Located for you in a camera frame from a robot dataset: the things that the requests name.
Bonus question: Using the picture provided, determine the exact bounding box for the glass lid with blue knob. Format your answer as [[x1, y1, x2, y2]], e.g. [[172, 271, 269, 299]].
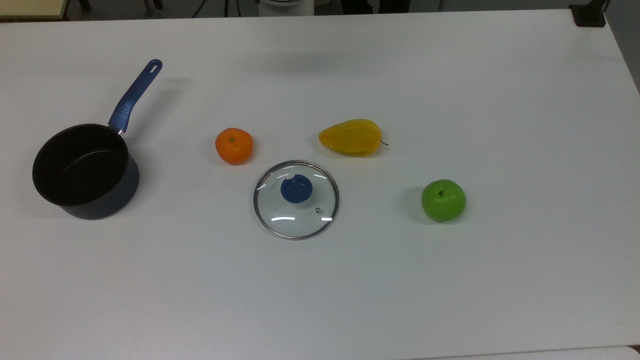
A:
[[252, 159, 340, 241]]

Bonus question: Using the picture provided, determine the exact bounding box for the yellow toy starfruit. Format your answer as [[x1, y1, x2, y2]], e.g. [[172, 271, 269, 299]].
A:
[[318, 118, 390, 157]]

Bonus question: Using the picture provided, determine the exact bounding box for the orange toy mandarin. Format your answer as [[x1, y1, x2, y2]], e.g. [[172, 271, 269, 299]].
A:
[[215, 127, 254, 166]]

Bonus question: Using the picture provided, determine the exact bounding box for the green toy apple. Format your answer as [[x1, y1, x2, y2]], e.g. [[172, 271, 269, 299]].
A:
[[421, 179, 467, 224]]

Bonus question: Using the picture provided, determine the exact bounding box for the black table clamp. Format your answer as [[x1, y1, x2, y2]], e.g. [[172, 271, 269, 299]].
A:
[[569, 3, 607, 28]]

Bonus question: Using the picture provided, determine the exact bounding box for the yellowish wooden table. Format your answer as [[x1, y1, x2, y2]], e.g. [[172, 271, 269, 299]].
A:
[[0, 0, 70, 22]]

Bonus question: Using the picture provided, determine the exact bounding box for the dark blue saucepan with handle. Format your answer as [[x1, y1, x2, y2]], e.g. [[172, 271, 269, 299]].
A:
[[32, 59, 164, 221]]

